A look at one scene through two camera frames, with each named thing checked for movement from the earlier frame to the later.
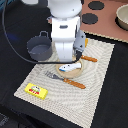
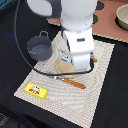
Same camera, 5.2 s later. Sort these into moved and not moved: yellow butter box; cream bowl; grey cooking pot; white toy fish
Moved: white toy fish
Not moved: cream bowl; yellow butter box; grey cooking pot
